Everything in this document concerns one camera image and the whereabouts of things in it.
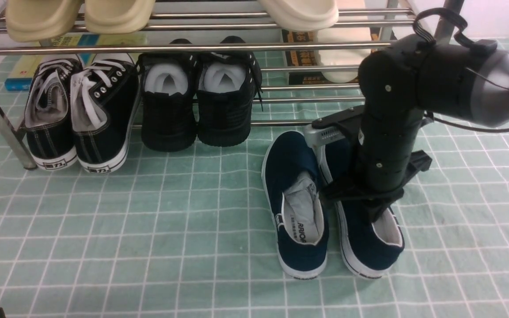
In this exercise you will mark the navy slip-on shoe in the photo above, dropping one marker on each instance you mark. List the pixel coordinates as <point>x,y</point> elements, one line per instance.
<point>291,180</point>
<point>369,249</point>

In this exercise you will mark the beige slipper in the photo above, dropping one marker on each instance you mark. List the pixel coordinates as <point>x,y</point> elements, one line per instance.
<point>117,16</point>
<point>35,20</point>

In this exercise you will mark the beige slipper far left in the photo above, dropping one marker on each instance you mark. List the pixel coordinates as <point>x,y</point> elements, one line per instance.
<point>35,20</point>

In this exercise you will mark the black mesh shoe left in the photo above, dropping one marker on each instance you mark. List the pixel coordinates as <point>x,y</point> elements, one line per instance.
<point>169,83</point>

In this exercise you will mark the black mesh shoe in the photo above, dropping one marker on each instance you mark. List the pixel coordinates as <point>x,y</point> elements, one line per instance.
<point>169,83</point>
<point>227,86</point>

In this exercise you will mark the black lace-up sneaker right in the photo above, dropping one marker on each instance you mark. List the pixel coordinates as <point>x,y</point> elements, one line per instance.
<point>104,97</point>

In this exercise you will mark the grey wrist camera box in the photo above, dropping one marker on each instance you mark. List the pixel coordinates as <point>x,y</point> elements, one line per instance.
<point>320,133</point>

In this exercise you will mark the cream slipper upper right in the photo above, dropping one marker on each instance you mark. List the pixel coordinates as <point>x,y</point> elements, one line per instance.
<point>302,15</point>

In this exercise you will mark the black lace-up sneaker left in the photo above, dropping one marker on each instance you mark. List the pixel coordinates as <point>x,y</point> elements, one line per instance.
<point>47,116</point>

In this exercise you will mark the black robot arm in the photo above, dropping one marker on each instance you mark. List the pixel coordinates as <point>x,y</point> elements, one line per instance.
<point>409,81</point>

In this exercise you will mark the black lace-up sneaker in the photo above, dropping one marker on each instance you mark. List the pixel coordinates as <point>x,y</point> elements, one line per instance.
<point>104,97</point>
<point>47,116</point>

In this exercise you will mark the cream slipper lower shelf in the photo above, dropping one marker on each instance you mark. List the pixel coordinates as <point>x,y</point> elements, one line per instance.
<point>343,57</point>

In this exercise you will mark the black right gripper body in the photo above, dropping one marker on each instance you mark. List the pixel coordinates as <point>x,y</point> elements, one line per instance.
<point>348,187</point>

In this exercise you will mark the black mesh shoe right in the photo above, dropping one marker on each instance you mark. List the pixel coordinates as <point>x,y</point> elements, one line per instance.
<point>227,86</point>

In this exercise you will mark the black yellow box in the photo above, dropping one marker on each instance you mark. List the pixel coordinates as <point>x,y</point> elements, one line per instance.
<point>305,59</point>

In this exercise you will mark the green checkered cloth mat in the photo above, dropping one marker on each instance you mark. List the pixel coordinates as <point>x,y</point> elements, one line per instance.
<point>189,235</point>

